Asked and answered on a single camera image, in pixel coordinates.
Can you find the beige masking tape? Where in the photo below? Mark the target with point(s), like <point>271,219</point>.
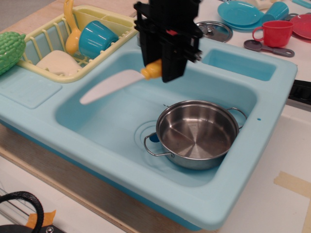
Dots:
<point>298,186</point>

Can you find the white plate in rack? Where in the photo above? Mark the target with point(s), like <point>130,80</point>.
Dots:
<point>60,63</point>

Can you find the red plastic plate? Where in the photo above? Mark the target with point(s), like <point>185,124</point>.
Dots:
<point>302,25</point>

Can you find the yellow plastic spoon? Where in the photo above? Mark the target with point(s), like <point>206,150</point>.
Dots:
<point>72,42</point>

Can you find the blue plastic cup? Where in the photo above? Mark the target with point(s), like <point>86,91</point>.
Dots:
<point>278,11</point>

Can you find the yellow dish rack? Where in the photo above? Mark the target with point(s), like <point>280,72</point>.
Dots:
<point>53,35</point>

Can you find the orange tape piece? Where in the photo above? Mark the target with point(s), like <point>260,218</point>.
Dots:
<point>47,219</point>

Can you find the grey plastic spoon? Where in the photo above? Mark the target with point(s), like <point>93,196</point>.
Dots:
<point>258,46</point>

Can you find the green toy vegetable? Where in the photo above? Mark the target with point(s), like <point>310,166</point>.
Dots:
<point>12,47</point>

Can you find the blue plastic plate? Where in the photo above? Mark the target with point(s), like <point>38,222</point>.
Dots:
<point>240,15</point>

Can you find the grey toy faucet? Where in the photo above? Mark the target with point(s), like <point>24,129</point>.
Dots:
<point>138,40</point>

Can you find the black object right edge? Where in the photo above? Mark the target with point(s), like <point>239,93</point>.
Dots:
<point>301,92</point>

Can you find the white knife yellow handle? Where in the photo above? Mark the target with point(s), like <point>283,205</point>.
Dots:
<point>121,80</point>

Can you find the light blue toy sink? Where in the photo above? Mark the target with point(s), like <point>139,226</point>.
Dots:
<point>115,137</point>

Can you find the steel pot lid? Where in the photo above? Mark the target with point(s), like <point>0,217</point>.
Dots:
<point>215,30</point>

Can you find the red mug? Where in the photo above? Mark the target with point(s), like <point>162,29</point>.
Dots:
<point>275,33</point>

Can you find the stainless steel pot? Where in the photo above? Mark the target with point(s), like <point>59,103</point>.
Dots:
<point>196,134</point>

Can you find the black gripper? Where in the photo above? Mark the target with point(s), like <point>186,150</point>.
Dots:
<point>167,32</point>

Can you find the blue cup in rack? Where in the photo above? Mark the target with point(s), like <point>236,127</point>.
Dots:
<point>94,38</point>

